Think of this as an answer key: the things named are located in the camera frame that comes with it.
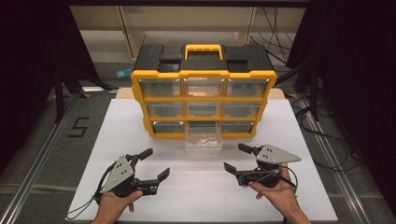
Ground left hand-held gripper cable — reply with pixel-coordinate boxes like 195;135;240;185
65;161;120;221

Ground black floor cables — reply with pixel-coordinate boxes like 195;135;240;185
292;96;363;173

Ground clear plastic pulled drawer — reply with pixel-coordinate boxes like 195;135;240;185
185;125;223;157

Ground white table mat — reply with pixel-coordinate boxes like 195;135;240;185
65;97;339;222

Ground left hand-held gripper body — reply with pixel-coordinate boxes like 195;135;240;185
100;154;160;200

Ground black hanging cables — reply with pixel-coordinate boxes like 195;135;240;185
250;7;295;63

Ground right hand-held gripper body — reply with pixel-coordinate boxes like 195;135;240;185
235;143;303;189

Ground black tripod stand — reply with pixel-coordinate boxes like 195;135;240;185
52;63;120;124
275;59;321;122

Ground right hand-held gripper cable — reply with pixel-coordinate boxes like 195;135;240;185
237;166;299;199

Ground set of clear cabinet drawers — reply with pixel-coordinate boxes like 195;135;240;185
138;77;270;134

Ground beige shelf unit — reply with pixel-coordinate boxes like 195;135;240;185
69;5;306;64

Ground person's left hand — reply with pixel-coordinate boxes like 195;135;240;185
92;189;145;224

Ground person's right hand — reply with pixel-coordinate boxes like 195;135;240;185
247;169;301;217

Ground hand-held gripper cable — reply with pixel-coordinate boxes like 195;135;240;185
65;161;120;221
237;166;299;199

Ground yellow black drawer organizer cabinet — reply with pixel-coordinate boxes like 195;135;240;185
130;43;278;140

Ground metal floor rail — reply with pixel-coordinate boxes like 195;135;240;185
298;96;373;224
0;92;82;224

